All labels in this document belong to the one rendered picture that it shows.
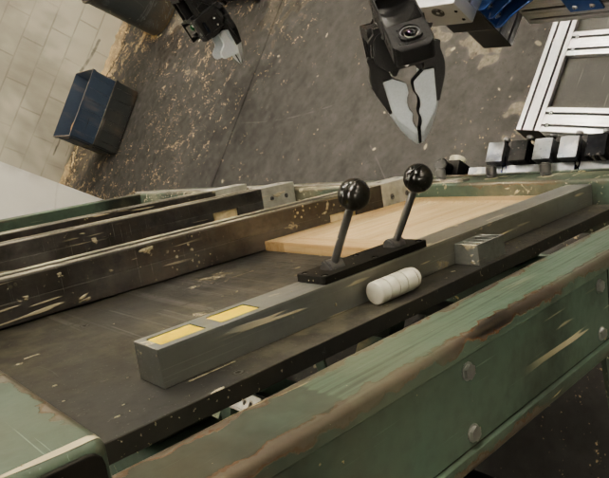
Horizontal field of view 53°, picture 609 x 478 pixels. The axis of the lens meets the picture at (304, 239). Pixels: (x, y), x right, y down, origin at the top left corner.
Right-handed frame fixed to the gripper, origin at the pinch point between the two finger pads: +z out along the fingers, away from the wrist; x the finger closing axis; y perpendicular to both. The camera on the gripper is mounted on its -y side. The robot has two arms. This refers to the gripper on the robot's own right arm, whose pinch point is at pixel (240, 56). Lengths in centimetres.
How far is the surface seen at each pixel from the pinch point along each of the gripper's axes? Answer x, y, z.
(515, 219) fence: 74, 13, 26
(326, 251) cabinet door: 51, 34, 19
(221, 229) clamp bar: 34, 41, 11
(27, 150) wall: -487, -21, 93
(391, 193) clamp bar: 30.8, 1.6, 38.1
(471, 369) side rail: 103, 54, -3
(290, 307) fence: 78, 54, -1
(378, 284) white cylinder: 80, 44, 6
